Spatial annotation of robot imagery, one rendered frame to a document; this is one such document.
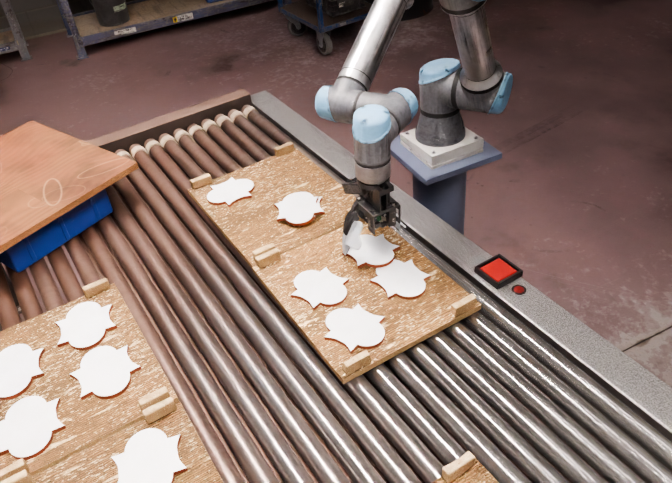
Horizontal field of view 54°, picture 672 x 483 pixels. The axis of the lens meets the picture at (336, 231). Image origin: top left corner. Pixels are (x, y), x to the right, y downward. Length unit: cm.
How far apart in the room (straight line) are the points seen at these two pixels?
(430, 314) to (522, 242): 172
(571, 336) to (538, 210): 191
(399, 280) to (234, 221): 49
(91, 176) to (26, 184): 17
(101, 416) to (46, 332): 30
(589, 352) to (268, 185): 94
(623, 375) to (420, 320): 40
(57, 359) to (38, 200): 49
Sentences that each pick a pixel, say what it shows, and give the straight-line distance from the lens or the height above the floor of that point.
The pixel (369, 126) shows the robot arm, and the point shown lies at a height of 131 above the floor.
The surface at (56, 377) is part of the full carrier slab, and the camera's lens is 148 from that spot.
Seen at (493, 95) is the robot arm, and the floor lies 110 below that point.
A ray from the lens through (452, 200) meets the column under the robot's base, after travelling 210.
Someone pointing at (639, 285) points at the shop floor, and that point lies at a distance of 299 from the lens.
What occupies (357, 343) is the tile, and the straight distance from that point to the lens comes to 135.
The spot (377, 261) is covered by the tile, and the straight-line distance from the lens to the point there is 151.
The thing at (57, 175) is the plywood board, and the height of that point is 104.
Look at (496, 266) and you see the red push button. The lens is 155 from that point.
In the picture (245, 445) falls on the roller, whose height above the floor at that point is 92.
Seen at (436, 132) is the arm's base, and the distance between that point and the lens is 199.
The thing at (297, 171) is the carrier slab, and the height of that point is 94.
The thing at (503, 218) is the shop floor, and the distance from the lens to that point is 323.
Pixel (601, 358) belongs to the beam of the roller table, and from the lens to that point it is 141.
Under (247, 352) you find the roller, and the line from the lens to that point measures 141.
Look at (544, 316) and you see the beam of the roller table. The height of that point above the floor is 92.
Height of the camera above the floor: 195
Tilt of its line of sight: 38 degrees down
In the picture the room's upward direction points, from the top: 6 degrees counter-clockwise
